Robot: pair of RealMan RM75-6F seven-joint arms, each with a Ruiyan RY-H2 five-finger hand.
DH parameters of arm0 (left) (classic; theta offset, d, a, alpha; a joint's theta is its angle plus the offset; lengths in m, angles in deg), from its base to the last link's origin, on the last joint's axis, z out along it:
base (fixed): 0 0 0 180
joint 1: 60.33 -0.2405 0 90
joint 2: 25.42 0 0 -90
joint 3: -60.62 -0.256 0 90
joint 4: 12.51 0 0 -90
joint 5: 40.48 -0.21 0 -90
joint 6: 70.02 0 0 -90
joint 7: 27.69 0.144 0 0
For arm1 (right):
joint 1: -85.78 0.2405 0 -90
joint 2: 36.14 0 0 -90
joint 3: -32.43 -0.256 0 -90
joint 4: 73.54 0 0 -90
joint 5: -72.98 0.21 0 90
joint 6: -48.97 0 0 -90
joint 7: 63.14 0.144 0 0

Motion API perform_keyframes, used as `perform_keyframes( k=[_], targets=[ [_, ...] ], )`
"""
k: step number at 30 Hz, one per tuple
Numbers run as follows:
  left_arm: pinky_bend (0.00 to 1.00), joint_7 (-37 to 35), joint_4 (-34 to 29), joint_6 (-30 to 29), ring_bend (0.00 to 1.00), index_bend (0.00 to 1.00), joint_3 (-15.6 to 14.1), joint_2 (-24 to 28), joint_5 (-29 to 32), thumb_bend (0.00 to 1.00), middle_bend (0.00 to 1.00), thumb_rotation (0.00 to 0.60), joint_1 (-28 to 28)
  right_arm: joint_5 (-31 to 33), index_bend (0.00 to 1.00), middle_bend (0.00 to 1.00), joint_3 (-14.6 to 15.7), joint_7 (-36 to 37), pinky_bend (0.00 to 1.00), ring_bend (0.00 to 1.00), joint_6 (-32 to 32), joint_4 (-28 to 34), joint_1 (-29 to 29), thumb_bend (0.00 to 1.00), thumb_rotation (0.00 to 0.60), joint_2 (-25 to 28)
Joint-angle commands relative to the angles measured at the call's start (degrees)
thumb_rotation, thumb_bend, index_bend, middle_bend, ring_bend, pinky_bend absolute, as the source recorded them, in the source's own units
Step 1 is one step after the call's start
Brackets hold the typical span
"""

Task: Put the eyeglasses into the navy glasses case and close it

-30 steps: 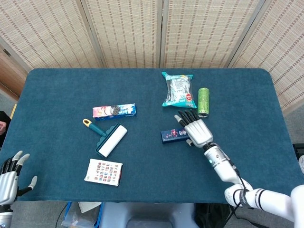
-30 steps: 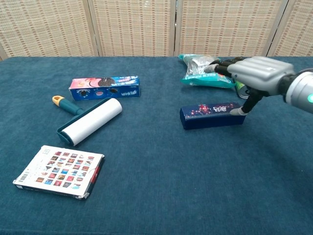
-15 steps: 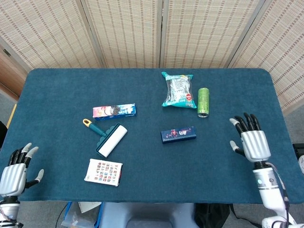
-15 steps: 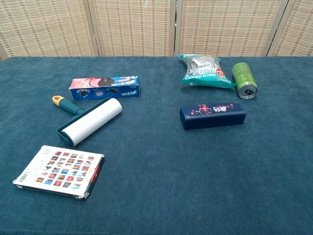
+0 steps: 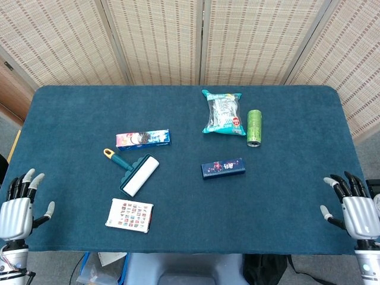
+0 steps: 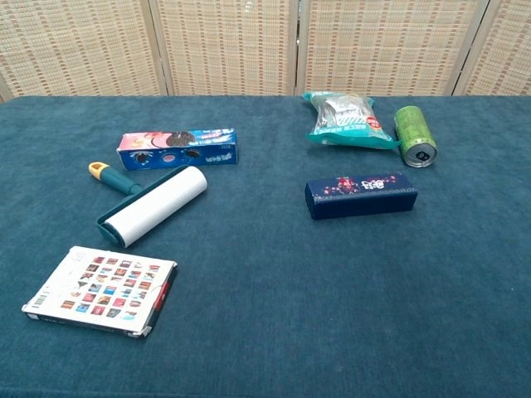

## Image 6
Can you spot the teal snack bag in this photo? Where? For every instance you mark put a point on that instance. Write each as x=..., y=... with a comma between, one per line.
x=348, y=120

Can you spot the white picture-printed card box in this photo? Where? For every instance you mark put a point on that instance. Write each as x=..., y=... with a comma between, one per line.
x=99, y=286

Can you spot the green drink can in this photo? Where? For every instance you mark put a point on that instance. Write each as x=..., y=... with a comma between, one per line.
x=410, y=128

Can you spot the blue tablecloth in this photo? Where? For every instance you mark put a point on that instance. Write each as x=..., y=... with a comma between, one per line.
x=265, y=290

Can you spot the woven bamboo screen panel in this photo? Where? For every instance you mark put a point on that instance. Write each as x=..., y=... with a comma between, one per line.
x=506, y=45
x=224, y=45
x=83, y=45
x=390, y=45

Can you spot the blue cookie box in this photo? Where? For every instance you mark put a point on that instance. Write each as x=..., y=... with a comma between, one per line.
x=178, y=155

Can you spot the navy blue glasses case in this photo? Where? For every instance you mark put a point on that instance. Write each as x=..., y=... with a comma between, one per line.
x=361, y=203

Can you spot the teal lint roller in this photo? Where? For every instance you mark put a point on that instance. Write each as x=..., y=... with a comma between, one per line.
x=157, y=203

